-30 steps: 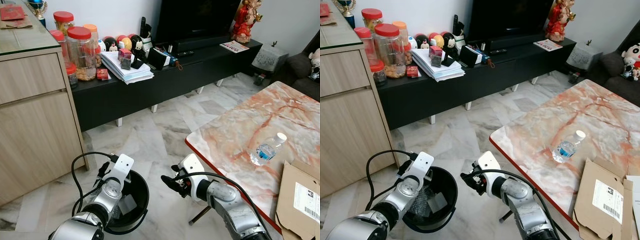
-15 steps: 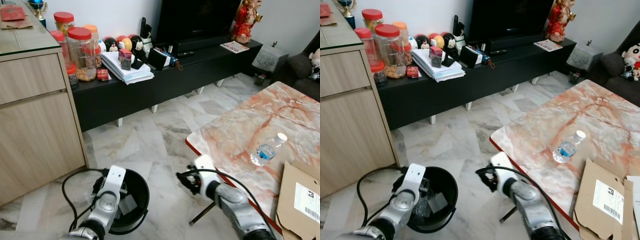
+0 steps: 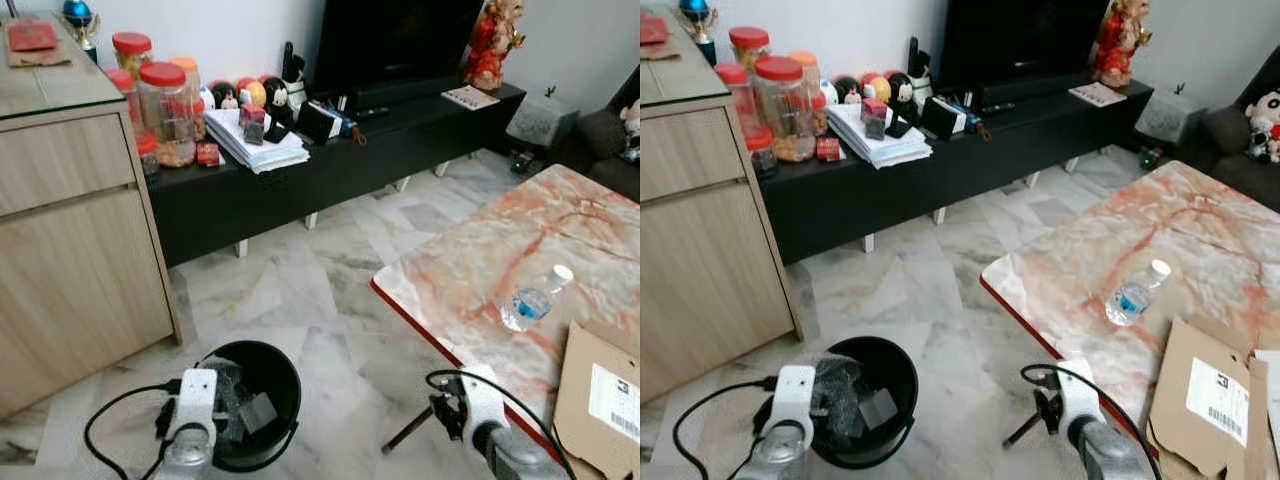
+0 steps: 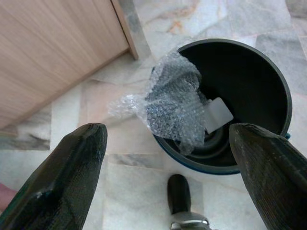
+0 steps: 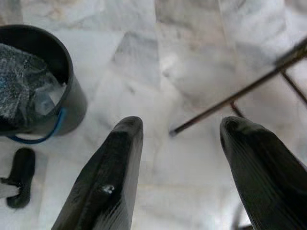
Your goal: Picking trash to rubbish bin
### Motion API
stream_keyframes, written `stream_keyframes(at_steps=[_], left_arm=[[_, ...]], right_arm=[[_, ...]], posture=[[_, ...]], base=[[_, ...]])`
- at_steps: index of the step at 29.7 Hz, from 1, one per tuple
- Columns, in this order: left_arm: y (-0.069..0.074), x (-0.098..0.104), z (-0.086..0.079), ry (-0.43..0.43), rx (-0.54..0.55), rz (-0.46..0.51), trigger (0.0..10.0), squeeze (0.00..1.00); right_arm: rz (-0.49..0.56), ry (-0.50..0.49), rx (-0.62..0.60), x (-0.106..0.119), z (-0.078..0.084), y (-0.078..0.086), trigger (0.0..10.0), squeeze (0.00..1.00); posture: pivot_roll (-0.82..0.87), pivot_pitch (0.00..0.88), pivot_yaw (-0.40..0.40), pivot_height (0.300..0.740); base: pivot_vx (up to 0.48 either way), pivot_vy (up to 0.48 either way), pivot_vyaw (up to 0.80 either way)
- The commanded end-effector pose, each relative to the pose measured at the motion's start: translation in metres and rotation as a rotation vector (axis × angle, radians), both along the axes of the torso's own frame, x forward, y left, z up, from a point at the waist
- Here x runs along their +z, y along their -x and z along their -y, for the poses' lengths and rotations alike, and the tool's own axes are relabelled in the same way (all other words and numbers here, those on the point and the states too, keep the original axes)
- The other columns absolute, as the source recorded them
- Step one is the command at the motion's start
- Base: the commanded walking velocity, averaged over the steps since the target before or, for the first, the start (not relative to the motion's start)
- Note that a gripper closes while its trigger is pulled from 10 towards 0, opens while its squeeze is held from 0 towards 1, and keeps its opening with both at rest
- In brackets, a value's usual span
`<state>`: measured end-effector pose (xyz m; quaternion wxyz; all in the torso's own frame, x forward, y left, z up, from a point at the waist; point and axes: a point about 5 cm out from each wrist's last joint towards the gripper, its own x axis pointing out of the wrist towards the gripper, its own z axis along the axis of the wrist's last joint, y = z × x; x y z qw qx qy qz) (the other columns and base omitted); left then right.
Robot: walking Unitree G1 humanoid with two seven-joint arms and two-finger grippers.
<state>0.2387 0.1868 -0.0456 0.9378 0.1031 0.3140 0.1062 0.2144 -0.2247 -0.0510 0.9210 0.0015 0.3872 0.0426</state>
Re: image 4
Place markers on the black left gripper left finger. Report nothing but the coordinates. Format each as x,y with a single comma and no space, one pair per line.
60,182

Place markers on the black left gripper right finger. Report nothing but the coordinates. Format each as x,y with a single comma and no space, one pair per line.
271,172

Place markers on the clear bubble wrap sheet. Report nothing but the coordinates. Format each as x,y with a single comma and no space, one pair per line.
172,95

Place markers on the black round rubbish bin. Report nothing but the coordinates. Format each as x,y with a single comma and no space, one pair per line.
239,79

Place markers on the translucent white plastic piece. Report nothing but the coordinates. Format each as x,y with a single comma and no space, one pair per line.
219,112

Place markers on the light wooden cabinet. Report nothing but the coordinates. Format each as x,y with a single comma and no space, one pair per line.
48,48

